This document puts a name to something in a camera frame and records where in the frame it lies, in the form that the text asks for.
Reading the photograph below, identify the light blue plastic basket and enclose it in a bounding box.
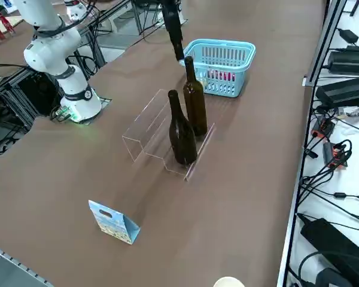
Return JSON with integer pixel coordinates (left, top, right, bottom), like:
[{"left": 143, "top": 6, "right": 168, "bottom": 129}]
[{"left": 178, "top": 38, "right": 257, "bottom": 99}]

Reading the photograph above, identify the brown straight-shouldered wine bottle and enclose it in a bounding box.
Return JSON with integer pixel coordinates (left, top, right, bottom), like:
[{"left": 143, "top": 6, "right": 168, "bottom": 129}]
[{"left": 182, "top": 56, "right": 209, "bottom": 137}]

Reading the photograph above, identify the small black power adapter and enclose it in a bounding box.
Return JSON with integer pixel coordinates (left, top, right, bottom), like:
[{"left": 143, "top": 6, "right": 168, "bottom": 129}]
[{"left": 337, "top": 28, "right": 359, "bottom": 44}]

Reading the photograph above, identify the orange and black device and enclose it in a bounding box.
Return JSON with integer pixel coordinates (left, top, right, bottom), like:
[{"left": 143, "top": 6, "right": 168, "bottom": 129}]
[
  {"left": 312, "top": 116, "right": 336, "bottom": 139},
  {"left": 323, "top": 140, "right": 352, "bottom": 172}
]

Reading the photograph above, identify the clear acrylic stepped shelf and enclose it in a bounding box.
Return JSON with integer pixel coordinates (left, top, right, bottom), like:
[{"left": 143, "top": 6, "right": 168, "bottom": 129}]
[{"left": 121, "top": 88, "right": 216, "bottom": 182}]

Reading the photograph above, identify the dark sloped-shoulder wine bottle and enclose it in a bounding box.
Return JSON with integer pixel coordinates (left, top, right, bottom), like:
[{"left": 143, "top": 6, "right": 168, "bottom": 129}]
[{"left": 167, "top": 89, "right": 199, "bottom": 166}]

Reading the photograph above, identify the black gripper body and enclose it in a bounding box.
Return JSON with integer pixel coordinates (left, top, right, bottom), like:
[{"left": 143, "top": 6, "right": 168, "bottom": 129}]
[{"left": 160, "top": 0, "right": 182, "bottom": 32}]

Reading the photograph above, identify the blue printed paper bag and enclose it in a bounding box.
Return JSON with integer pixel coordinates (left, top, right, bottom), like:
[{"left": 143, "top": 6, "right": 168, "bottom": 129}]
[{"left": 88, "top": 199, "right": 142, "bottom": 246}]

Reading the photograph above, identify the aluminium profile beam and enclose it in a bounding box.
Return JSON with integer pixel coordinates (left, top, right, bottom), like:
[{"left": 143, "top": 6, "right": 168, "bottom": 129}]
[{"left": 303, "top": 0, "right": 348, "bottom": 88}]

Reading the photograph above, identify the red cola bottle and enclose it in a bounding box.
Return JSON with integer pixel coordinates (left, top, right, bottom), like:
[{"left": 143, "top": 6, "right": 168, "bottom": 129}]
[{"left": 208, "top": 69, "right": 236, "bottom": 83}]

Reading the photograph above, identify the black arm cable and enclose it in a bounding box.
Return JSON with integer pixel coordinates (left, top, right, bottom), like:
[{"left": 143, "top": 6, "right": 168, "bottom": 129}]
[{"left": 58, "top": 0, "right": 133, "bottom": 32}]

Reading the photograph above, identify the large black power brick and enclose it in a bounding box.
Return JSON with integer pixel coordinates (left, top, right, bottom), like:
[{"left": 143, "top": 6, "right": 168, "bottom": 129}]
[{"left": 300, "top": 218, "right": 359, "bottom": 285}]

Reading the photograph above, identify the beige round cup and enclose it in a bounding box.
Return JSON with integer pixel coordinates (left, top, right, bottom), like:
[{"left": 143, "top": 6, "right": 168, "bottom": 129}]
[{"left": 212, "top": 276, "right": 246, "bottom": 287}]

